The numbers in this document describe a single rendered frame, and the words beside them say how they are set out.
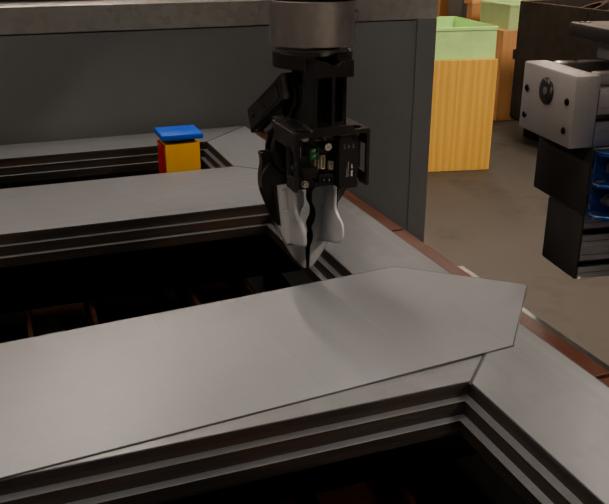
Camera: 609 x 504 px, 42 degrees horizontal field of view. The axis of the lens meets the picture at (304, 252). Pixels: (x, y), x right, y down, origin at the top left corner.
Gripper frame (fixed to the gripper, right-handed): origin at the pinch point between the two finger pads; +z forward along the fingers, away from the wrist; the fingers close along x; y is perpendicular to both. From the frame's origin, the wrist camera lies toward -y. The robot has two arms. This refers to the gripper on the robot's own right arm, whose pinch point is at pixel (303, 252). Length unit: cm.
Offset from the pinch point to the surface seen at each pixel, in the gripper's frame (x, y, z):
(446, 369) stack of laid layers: 2.4, 24.1, 0.9
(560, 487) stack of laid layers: 2.6, 37.4, 1.9
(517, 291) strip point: 15.4, 14.3, 0.7
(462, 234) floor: 145, -198, 86
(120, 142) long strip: -10, -56, 1
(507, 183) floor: 205, -254, 86
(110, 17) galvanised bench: -9, -64, -17
